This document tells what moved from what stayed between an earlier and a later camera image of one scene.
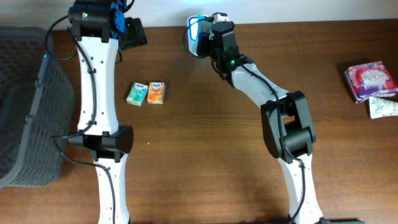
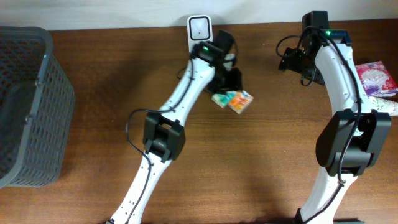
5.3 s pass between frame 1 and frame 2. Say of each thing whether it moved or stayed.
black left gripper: moved
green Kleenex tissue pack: moved
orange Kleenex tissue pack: moved
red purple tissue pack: stayed
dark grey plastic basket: stayed
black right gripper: moved
